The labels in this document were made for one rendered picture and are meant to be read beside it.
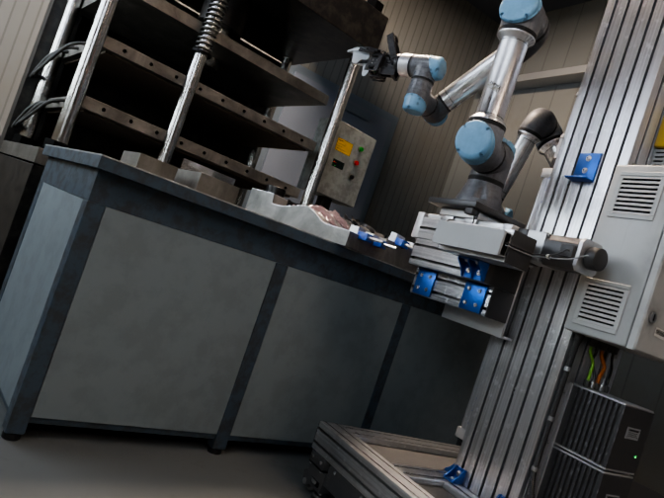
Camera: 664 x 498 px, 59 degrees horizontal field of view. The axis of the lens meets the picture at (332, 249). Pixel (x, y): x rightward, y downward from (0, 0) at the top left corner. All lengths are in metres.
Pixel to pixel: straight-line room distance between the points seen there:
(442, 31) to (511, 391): 4.40
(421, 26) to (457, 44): 0.45
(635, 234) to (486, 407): 0.66
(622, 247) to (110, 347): 1.42
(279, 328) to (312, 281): 0.20
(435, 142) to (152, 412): 4.27
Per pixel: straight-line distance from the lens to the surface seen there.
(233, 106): 2.79
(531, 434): 1.78
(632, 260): 1.66
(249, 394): 2.08
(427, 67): 2.00
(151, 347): 1.86
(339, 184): 3.20
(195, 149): 2.71
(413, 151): 5.53
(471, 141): 1.79
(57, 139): 2.47
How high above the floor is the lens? 0.71
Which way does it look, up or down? 2 degrees up
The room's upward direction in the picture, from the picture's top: 19 degrees clockwise
